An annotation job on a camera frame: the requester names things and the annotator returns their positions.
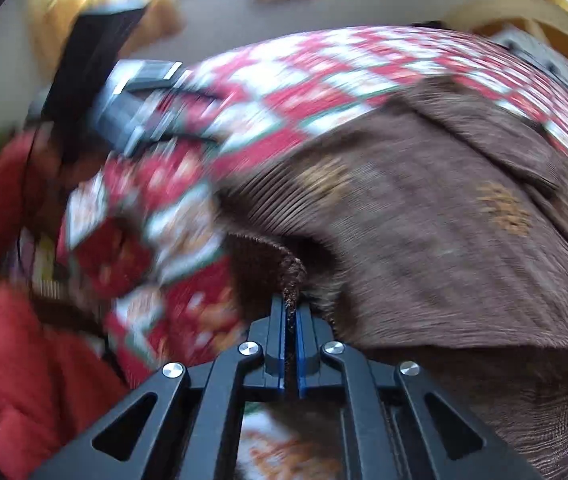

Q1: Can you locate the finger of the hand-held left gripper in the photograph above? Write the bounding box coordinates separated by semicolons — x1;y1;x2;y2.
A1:
134;82;225;111
139;125;227;153

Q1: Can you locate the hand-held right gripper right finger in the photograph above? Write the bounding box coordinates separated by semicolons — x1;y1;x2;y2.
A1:
296;305;547;480

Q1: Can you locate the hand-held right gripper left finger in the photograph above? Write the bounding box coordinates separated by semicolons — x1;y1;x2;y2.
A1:
29;294;287;480

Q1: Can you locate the brown knitted sweater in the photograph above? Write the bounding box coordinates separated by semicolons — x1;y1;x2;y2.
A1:
34;77;568;480

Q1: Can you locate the red checked printed blanket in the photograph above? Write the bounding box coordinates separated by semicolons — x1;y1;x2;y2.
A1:
56;25;568;480

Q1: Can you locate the person's red jacket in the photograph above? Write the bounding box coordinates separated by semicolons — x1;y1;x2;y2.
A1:
0;127;132;480

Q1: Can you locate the cream wooden headboard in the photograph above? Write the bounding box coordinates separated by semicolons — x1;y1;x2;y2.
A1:
444;0;568;41

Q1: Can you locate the white patterned pillow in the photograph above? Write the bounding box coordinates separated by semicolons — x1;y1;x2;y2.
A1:
491;27;568;93

